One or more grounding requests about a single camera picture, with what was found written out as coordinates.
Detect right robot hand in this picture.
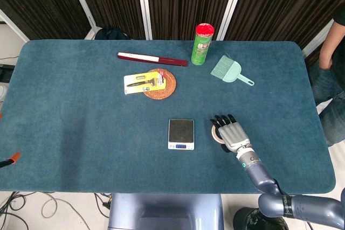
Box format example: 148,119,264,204
210,114,254,155

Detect razor in yellow package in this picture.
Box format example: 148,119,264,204
123,69,167,95

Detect black floor cables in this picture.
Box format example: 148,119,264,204
0,191,29,230

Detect small digital scale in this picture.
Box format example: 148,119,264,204
167,118,195,151

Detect mint green hand brush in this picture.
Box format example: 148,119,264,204
210,54,255,87

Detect black bag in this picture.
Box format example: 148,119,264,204
94,27,130,40

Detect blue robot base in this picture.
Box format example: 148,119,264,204
107,193,225,230

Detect blue table mat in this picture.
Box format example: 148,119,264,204
0,39,336,196

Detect black cable with plug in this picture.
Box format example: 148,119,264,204
93,192,112,219

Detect person in jeans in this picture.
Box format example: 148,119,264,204
308,6,345,148

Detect green can with red lid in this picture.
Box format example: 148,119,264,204
190,23,216,66

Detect white floor cable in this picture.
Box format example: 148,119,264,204
41,192,91,230

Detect orange woven coaster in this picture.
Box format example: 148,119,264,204
142,68,177,100

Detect masking tape roll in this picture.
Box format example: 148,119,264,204
211,124,225,145

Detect black floor box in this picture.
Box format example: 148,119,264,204
0,63,15,84

